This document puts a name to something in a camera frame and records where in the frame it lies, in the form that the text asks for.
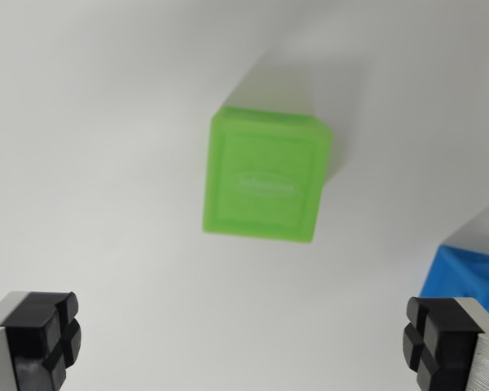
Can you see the blue embossed toy cube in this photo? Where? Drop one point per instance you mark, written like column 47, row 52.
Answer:
column 464, row 277

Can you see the gripper right finger with silver black pad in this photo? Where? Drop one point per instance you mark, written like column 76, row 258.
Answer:
column 444, row 342

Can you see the gripper left finger with silver black pad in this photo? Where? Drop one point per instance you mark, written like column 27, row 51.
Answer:
column 36, row 338

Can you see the green translucent toy cube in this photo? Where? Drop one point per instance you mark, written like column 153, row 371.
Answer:
column 265, row 179

